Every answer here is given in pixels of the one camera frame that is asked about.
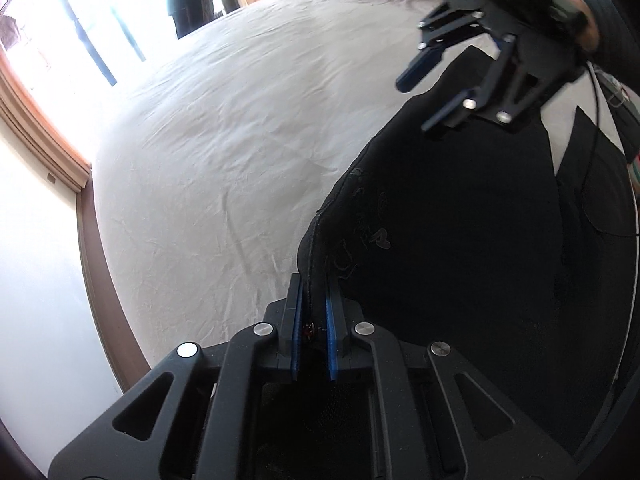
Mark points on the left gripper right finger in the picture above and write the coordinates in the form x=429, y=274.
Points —
x=344, y=349

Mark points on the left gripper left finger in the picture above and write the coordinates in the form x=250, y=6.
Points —
x=291, y=326

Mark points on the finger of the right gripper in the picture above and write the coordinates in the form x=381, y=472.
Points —
x=467, y=101
x=449, y=24

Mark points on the black denim pants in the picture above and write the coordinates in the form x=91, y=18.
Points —
x=525, y=263

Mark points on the person's right hand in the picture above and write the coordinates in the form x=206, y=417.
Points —
x=585, y=25

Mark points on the person's right dark sleeve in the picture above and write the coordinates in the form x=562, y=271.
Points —
x=608, y=41

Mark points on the white bed sheet mattress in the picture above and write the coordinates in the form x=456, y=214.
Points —
x=222, y=150

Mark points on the orange-brown curtain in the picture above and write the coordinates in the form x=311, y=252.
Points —
x=31, y=127

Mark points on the brown wooden bed frame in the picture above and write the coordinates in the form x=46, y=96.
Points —
x=118, y=342

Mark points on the window with dark frame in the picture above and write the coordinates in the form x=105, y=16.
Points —
x=68, y=54

